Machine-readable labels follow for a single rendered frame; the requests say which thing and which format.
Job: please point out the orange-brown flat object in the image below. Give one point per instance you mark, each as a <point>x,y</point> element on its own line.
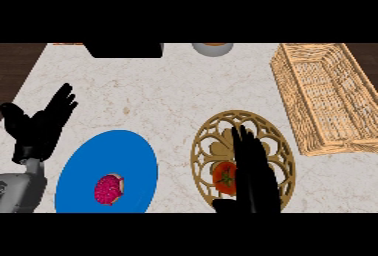
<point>67,43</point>

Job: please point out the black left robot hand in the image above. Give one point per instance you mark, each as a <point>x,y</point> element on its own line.
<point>36,128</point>

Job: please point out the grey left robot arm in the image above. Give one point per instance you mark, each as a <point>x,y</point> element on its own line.
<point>22,190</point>

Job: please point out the grey round bowl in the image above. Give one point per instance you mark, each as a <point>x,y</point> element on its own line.
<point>212,49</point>

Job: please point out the blue round plate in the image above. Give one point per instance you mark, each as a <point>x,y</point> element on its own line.
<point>104,171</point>

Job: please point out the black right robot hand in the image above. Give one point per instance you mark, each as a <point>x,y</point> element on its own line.
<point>255,173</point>

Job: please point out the red tomato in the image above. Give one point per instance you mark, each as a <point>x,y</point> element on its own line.
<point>223,178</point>

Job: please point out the tan wicker basket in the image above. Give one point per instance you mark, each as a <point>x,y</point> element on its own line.
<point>326,100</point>

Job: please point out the black box appliance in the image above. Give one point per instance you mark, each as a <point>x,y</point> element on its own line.
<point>125,50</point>

